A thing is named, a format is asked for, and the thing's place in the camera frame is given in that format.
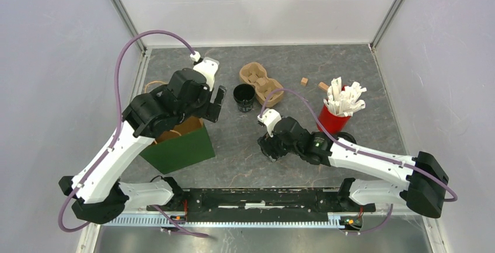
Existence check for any brown paper bag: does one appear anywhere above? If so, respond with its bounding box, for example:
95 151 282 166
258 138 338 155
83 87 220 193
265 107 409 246
143 81 204 144

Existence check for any cardboard cup carrier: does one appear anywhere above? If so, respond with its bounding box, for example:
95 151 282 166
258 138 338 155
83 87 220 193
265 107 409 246
239 62 283 105

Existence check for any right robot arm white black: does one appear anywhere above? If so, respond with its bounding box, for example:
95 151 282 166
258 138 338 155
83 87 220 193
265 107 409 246
257 110 449 219

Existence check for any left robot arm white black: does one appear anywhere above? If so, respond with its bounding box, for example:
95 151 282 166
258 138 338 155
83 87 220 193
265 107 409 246
59 61 226 224

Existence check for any small wooden cube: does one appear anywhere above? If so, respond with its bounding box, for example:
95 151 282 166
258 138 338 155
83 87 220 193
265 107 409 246
300 77 308 86

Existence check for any green mat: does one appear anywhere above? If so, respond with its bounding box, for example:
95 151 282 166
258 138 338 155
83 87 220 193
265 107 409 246
140 126 215 174

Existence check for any white stirrer sticks bundle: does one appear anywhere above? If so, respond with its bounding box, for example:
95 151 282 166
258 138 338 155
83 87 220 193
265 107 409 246
323 77 367 117

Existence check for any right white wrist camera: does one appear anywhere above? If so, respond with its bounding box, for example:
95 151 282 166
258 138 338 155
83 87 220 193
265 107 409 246
257 108 281 137

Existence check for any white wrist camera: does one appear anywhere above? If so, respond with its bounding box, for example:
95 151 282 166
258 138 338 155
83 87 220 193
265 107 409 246
190 51 219 92
257 108 281 137

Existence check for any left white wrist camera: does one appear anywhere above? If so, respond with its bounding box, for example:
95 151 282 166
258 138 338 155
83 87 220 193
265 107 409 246
190 51 219 92

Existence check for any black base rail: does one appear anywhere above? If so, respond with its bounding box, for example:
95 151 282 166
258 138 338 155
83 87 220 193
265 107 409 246
161 188 376 222

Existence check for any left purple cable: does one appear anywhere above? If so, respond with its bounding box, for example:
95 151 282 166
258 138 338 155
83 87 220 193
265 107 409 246
58 30 202 239

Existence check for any purple cable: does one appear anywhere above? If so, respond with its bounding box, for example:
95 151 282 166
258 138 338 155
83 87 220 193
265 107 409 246
58 30 202 239
259 88 459 237

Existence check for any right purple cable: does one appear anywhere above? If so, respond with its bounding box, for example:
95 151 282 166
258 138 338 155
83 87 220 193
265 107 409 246
259 88 459 237

